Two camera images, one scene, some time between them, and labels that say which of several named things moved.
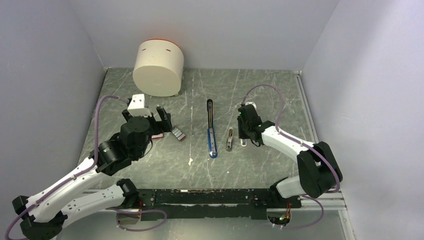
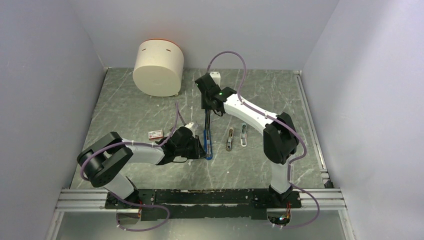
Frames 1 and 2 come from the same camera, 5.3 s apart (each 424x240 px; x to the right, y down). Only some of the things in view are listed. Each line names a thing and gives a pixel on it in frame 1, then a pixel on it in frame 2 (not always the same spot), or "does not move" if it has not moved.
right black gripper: (241, 134) to (204, 105)
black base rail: (209, 204) does not move
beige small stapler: (229, 145) does not move
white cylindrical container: (158, 67) does not move
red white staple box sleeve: (157, 136) does not move
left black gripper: (161, 126) to (196, 144)
